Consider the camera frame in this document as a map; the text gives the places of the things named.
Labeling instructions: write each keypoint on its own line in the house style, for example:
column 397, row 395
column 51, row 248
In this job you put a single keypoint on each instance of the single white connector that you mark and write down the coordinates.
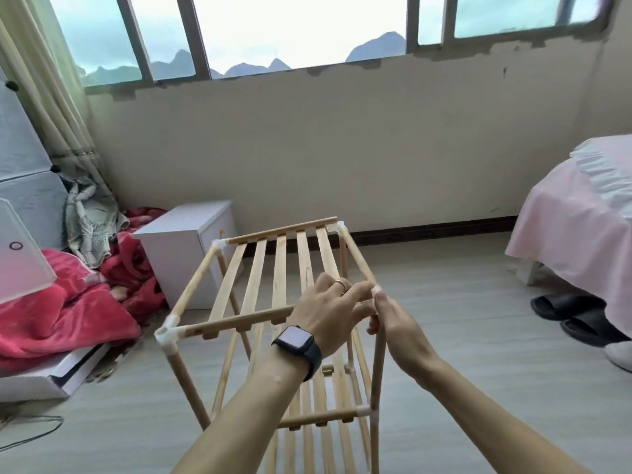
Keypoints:
column 342, row 227
column 376, row 289
column 219, row 245
column 168, row 335
column 372, row 411

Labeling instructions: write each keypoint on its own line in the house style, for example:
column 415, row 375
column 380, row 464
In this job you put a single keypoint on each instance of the person's right forearm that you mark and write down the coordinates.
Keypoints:
column 494, row 429

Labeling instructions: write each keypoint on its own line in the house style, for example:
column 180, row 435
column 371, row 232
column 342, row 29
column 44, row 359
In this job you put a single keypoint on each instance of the red fleece blanket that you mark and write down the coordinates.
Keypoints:
column 69, row 316

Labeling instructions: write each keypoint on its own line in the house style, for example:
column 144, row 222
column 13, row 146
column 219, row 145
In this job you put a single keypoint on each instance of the white bed leg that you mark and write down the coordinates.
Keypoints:
column 526, row 269

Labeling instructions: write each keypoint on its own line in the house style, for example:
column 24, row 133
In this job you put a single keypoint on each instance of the green striped curtain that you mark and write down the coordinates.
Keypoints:
column 44, row 93

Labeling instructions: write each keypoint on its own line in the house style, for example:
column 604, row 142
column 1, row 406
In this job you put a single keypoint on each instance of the white shoe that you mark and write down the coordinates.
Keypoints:
column 620, row 356

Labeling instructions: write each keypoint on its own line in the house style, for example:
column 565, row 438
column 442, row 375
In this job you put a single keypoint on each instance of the person's right hand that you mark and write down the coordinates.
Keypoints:
column 400, row 338

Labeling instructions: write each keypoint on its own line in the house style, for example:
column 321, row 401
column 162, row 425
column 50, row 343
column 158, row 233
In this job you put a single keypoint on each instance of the window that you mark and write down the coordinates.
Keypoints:
column 276, row 24

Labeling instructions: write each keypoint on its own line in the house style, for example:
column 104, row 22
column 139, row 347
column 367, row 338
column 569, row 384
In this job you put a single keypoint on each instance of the pink ruffled bed skirt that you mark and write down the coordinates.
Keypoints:
column 583, row 222

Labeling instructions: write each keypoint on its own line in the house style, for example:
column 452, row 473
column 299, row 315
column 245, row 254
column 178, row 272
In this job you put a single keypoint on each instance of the person's left hand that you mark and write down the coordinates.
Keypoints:
column 331, row 316

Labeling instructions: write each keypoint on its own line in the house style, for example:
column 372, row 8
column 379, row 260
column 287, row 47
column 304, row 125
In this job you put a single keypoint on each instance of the black slipper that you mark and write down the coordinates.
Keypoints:
column 563, row 304
column 592, row 326

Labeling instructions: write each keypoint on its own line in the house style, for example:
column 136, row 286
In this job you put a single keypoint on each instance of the pale green cloth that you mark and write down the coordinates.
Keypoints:
column 94, row 217

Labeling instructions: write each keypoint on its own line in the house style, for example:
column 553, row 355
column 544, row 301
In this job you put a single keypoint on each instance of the black smartwatch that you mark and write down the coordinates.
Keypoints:
column 296, row 350

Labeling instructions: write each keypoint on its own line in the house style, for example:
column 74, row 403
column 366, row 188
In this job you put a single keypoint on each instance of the flat white box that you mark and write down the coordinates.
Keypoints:
column 49, row 375

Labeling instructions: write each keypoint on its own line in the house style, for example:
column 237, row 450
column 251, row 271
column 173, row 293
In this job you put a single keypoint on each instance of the white plastic door panel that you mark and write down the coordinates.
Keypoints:
column 15, row 256

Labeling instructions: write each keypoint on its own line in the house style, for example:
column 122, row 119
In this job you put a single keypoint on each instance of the white box cabinet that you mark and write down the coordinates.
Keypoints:
column 173, row 247

